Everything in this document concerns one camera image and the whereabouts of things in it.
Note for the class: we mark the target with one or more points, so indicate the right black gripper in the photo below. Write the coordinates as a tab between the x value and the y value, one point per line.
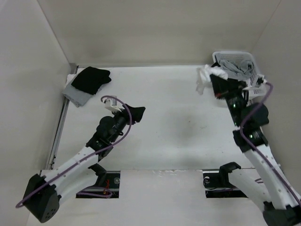
219	85

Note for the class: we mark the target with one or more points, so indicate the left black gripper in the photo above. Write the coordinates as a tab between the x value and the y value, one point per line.
137	113

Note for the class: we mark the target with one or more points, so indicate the white tank top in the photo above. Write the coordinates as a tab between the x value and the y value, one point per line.
203	76

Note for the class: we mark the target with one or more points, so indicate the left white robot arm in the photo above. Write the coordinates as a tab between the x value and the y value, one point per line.
45	193

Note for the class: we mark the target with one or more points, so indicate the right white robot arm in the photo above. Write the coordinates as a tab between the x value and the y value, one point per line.
277	200

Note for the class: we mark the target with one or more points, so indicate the crumpled black tank top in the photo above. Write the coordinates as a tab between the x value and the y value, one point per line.
216	64

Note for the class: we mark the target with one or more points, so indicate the crumpled grey tank top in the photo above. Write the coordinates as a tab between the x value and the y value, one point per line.
241	71

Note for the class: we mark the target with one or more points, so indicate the folded black tank top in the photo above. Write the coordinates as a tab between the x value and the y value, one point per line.
91	79

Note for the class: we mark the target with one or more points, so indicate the folded grey tank top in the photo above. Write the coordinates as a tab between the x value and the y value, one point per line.
77	97

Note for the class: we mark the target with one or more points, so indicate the white plastic laundry basket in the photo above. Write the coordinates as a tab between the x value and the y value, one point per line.
236	57

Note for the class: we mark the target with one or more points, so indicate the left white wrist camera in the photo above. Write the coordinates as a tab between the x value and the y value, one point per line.
111	105

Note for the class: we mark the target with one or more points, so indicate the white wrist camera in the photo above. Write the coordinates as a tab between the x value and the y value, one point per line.
111	105
256	86

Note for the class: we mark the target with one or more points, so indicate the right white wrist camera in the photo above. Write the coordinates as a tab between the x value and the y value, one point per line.
256	86

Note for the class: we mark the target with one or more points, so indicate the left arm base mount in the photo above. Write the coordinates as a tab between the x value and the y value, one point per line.
106	186

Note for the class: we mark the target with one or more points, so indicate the left metal table rail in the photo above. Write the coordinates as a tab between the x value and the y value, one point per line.
54	147

